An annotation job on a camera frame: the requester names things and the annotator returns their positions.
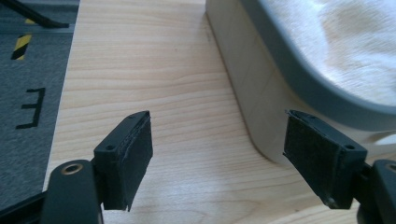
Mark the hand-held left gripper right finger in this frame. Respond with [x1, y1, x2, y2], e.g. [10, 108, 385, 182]
[282, 109, 369, 210]

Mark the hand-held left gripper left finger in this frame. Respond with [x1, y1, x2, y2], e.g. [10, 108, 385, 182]
[92, 110, 154, 213]

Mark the beige basket with grey rim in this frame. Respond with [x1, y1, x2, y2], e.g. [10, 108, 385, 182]
[205, 0, 396, 166]

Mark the black tape floor mark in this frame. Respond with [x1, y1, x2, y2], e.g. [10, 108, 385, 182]
[15, 87, 47, 130]

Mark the white fluffy cloth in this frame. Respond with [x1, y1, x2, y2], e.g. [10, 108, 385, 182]
[264, 0, 396, 108]

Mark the yellow and black striped tape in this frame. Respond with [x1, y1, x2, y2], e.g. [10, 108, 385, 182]
[10, 33, 33, 62]

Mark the black metal stand leg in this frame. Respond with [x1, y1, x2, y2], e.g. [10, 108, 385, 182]
[0, 0, 70, 30]

